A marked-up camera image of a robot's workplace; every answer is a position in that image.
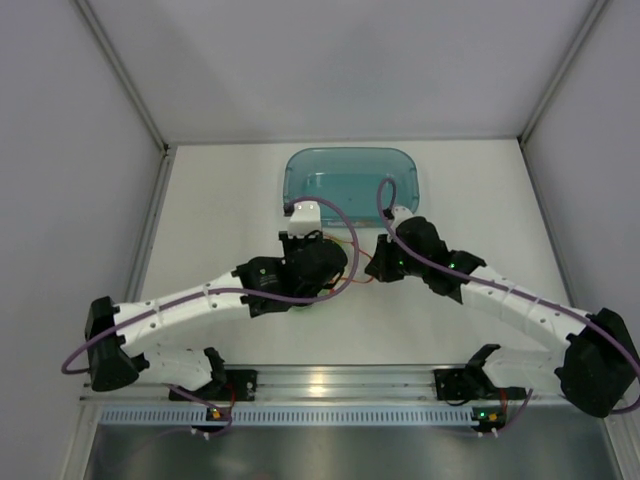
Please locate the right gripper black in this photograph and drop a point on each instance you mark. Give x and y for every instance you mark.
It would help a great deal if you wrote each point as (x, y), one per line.
(383, 270)

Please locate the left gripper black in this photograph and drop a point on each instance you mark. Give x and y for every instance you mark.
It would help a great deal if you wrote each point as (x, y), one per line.
(288, 242)

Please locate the clear zip bag orange seal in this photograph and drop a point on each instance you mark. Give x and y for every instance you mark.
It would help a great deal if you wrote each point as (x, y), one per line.
(357, 260)

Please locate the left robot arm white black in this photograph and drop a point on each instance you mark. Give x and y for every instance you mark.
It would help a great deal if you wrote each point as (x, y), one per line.
(148, 341)

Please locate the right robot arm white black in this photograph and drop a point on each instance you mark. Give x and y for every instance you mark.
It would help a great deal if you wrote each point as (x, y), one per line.
(587, 358)

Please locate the teal plastic bin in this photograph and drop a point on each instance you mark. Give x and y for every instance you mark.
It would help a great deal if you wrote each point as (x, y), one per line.
(349, 177)

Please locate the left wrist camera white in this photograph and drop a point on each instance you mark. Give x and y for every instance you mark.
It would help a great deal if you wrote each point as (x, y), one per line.
(304, 217)

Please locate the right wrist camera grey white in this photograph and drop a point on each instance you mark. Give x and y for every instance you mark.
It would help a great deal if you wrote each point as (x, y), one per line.
(399, 214)

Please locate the aluminium rail frame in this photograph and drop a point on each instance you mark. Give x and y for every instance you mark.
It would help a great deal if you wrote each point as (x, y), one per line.
(284, 384)

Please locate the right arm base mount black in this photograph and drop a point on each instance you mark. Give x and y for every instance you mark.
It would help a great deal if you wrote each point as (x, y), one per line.
(462, 385)

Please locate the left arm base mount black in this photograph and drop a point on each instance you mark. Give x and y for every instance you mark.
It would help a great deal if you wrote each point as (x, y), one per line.
(238, 384)

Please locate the white slotted cable duct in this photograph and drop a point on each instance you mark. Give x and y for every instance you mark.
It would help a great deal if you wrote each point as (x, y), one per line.
(252, 415)

